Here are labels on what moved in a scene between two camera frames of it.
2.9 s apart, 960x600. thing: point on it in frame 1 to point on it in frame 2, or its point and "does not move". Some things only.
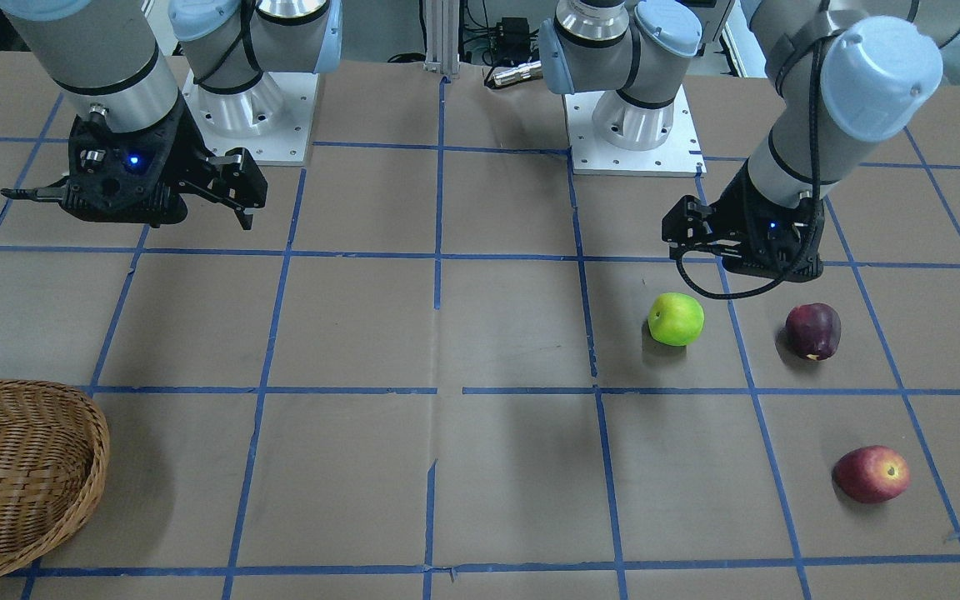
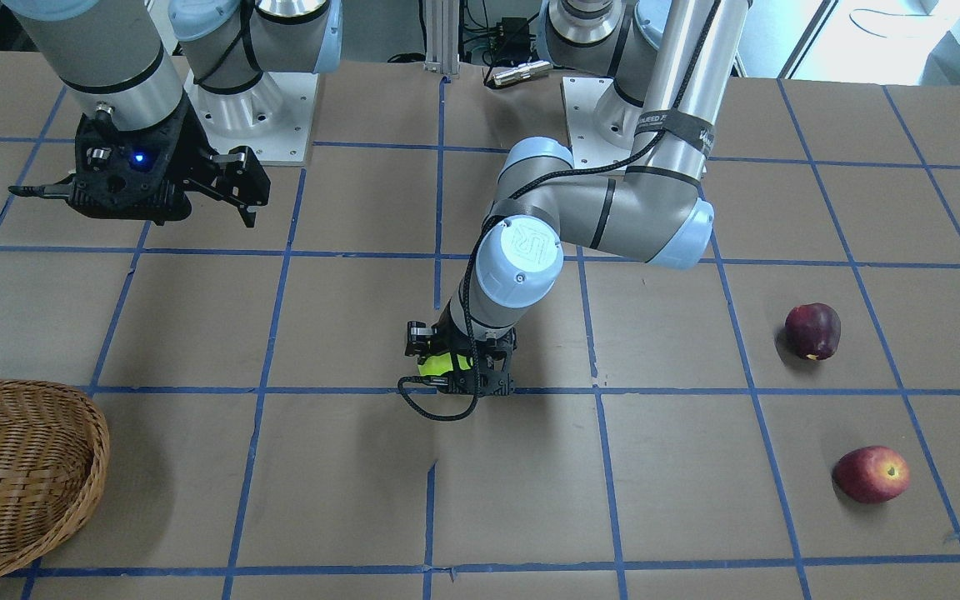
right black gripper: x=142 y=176 does not move
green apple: x=676 y=319 to x=438 y=364
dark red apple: x=813 y=330 does not move
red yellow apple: x=871 y=474 does not move
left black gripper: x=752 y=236 to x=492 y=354
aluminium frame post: x=442 y=32 does not move
